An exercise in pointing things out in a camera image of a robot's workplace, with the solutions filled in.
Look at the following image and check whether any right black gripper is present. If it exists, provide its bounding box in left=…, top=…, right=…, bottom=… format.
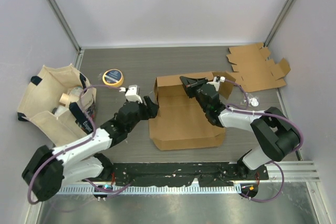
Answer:
left=179, top=77, right=209, bottom=113

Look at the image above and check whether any large brown cardboard box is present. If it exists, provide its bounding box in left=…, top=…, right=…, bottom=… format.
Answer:
left=149, top=74, right=226, bottom=151

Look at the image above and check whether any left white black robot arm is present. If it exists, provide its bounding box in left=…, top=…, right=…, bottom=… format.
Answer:
left=22, top=96, right=159, bottom=205

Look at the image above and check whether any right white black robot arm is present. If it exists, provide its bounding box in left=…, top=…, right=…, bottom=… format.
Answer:
left=180, top=76, right=303, bottom=179

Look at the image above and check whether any yellow masking tape roll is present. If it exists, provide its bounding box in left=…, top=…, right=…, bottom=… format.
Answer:
left=102, top=69, right=124, bottom=87

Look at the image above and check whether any cardboard tube in bag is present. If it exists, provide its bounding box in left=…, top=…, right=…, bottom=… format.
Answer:
left=59, top=93, right=71, bottom=106

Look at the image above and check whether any beige canvas tote bag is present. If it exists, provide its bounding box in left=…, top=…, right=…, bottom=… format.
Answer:
left=17, top=65, right=97, bottom=146

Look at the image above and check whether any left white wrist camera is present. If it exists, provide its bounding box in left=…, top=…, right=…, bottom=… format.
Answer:
left=119, top=84, right=143, bottom=103

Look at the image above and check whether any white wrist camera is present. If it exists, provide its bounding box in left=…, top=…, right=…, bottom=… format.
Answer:
left=119, top=84, right=143, bottom=103
left=211, top=76, right=226, bottom=91

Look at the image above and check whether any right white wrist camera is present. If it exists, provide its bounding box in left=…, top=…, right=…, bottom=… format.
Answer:
left=211, top=76, right=226, bottom=91

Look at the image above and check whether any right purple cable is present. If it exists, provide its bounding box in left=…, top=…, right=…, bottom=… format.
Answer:
left=223, top=77, right=306, bottom=204

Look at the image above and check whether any purple cable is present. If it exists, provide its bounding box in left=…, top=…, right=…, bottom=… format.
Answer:
left=223, top=77, right=306, bottom=204
left=27, top=83, right=132, bottom=205

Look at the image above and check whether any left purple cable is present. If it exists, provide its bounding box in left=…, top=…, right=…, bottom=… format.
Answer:
left=27, top=83, right=132, bottom=205

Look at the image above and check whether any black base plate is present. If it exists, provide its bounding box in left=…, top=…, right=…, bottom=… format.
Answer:
left=81, top=161, right=269, bottom=187

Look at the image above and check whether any white slotted cable duct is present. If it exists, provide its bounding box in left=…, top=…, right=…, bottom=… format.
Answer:
left=57, top=183, right=242, bottom=195

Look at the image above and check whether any right aluminium frame post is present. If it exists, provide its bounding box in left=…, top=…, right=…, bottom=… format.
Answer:
left=264, top=0, right=296, bottom=47

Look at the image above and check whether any aluminium frame post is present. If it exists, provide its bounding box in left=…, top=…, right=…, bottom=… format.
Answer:
left=46, top=0, right=81, bottom=53
left=264, top=0, right=296, bottom=47

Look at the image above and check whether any left aluminium frame post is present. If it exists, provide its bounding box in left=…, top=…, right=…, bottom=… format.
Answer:
left=46, top=0, right=81, bottom=53

